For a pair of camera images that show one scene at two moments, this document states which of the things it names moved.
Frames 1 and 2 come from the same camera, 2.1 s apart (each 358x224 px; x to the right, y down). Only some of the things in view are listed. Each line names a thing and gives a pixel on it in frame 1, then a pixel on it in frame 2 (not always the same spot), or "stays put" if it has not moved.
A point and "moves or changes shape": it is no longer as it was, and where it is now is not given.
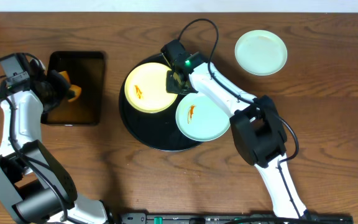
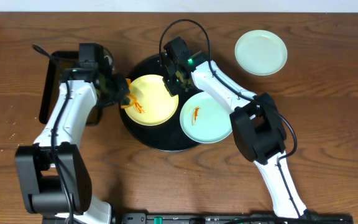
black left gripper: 55,86 to 119,92
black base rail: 230,218 stays put
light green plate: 199,119 stays put
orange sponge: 76,89 moves or changes shape
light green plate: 260,52 stays put
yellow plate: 145,88 moves or changes shape
